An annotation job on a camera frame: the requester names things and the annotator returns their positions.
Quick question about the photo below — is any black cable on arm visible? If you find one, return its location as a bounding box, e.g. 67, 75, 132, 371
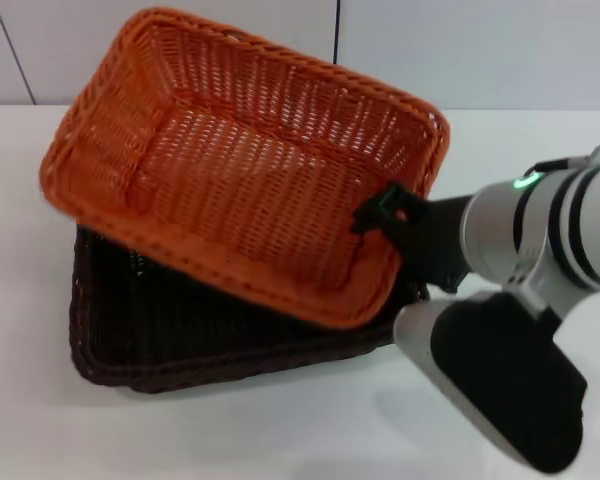
532, 144, 600, 176

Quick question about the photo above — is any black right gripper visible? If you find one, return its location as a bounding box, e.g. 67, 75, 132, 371
349, 181, 476, 295

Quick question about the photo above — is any orange woven plastic basket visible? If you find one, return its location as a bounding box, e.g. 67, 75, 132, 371
37, 5, 452, 331

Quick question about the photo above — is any dark brown woven basket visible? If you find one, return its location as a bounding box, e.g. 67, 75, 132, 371
68, 224, 431, 396

